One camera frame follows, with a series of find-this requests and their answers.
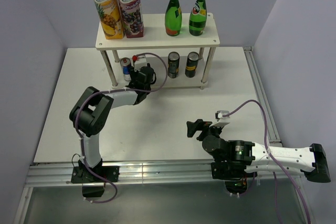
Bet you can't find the blue red bull can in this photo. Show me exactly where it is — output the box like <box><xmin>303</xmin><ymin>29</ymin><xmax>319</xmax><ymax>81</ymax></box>
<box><xmin>120</xmin><ymin>57</ymin><xmax>132</xmax><ymax>81</ymax></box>

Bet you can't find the black energy can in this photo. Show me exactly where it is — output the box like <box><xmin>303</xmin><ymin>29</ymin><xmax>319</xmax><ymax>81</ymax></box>
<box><xmin>167</xmin><ymin>51</ymin><xmax>180</xmax><ymax>79</ymax></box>
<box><xmin>185</xmin><ymin>51</ymin><xmax>200</xmax><ymax>78</ymax></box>

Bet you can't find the black energy can front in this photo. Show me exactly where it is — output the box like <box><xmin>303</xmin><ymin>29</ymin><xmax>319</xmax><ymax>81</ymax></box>
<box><xmin>185</xmin><ymin>51</ymin><xmax>200</xmax><ymax>78</ymax></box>

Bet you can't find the plain green glass bottle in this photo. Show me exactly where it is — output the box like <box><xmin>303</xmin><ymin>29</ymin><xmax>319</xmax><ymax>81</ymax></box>
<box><xmin>165</xmin><ymin>0</ymin><xmax>182</xmax><ymax>36</ymax></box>

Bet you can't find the green bottle with label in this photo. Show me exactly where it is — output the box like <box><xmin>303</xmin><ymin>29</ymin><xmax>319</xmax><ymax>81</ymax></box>
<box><xmin>189</xmin><ymin>0</ymin><xmax>207</xmax><ymax>36</ymax></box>

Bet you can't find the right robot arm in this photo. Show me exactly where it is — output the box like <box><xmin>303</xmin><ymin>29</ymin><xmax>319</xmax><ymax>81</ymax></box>
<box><xmin>186</xmin><ymin>119</ymin><xmax>331</xmax><ymax>183</ymax></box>

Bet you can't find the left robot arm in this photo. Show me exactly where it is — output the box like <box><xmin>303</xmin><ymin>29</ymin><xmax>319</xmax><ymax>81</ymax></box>
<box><xmin>69</xmin><ymin>63</ymin><xmax>156</xmax><ymax>182</ymax></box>

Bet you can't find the white two-tier shelf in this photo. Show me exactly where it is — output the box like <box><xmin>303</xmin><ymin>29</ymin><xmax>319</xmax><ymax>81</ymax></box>
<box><xmin>96</xmin><ymin>13</ymin><xmax>220</xmax><ymax>89</ymax></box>

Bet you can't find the grape juice carton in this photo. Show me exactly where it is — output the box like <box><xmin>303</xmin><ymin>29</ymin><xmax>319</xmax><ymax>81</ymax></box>
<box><xmin>118</xmin><ymin>0</ymin><xmax>144</xmax><ymax>38</ymax></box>

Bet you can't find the pineapple juice carton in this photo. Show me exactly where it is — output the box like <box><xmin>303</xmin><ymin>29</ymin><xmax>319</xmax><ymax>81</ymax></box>
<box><xmin>93</xmin><ymin>0</ymin><xmax>124</xmax><ymax>39</ymax></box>

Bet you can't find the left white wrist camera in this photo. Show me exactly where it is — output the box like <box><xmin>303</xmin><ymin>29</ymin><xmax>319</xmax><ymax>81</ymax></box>
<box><xmin>132</xmin><ymin>55</ymin><xmax>147</xmax><ymax>71</ymax></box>

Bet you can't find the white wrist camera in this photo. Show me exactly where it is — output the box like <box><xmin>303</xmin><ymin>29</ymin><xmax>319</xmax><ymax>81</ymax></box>
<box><xmin>132</xmin><ymin>55</ymin><xmax>147</xmax><ymax>71</ymax></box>
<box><xmin>211</xmin><ymin>110</ymin><xmax>229</xmax><ymax>129</ymax></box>

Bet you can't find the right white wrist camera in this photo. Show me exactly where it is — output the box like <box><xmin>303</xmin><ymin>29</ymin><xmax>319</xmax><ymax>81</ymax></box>
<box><xmin>211</xmin><ymin>110</ymin><xmax>229</xmax><ymax>129</ymax></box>

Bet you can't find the aluminium front rail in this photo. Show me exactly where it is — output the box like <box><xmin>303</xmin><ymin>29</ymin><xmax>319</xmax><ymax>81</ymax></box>
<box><xmin>23</xmin><ymin>158</ymin><xmax>308</xmax><ymax>187</ymax></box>

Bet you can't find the aluminium rail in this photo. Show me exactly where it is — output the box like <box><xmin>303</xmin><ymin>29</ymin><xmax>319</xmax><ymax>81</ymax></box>
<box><xmin>23</xmin><ymin>158</ymin><xmax>308</xmax><ymax>187</ymax></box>
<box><xmin>243</xmin><ymin>47</ymin><xmax>281</xmax><ymax>143</ymax></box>

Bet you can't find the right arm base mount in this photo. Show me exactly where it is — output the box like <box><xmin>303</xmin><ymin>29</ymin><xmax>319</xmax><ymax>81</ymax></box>
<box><xmin>211</xmin><ymin>162</ymin><xmax>257</xmax><ymax>198</ymax></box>

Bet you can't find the aluminium right rail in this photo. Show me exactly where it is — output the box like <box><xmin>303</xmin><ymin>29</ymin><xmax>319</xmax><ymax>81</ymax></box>
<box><xmin>243</xmin><ymin>47</ymin><xmax>281</xmax><ymax>143</ymax></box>

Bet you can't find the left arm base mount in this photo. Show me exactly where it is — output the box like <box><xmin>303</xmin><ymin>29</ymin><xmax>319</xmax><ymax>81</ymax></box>
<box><xmin>70</xmin><ymin>164</ymin><xmax>119</xmax><ymax>198</ymax></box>

